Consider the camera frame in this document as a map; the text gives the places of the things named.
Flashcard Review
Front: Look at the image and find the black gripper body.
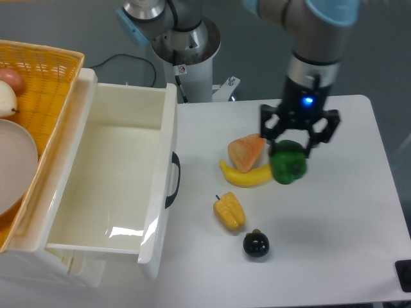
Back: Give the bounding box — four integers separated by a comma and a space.
278, 77, 331, 129

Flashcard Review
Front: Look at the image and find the green bell pepper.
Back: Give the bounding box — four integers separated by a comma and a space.
270, 140, 308, 185

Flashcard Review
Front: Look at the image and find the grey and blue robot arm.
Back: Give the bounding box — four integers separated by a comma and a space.
116, 1, 360, 155

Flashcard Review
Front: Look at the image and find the yellow bell pepper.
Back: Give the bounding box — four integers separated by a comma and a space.
213, 192, 246, 231

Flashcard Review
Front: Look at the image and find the white upper drawer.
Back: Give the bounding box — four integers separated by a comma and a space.
46, 83, 177, 280

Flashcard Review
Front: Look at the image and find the white drawer cabinet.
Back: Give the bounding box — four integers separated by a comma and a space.
1, 69, 106, 287

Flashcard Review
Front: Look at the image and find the orange papaya slice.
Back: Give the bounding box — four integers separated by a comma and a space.
227, 133, 265, 173

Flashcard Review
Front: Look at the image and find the yellow banana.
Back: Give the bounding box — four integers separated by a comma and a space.
219, 160, 273, 187

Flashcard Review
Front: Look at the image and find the dark purple mangosteen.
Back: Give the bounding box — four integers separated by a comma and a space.
243, 229, 270, 258

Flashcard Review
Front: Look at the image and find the black object at table edge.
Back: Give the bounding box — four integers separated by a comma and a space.
394, 259, 411, 293

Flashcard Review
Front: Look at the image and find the orange woven basket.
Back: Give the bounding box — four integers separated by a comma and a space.
1, 40, 85, 252

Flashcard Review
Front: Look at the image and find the beige plate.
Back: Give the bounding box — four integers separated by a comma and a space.
1, 119, 38, 214

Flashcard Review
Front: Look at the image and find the white pear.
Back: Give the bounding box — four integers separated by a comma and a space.
0, 81, 20, 119

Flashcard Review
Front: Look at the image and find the white table bracket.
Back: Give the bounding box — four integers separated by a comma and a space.
212, 76, 241, 102

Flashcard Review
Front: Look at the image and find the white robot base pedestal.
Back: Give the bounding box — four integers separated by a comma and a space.
152, 17, 221, 103

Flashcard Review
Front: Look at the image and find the dark drawer handle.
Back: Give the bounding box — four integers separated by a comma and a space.
164, 152, 181, 209

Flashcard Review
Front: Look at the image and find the black cable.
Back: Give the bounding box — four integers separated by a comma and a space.
90, 53, 157, 87

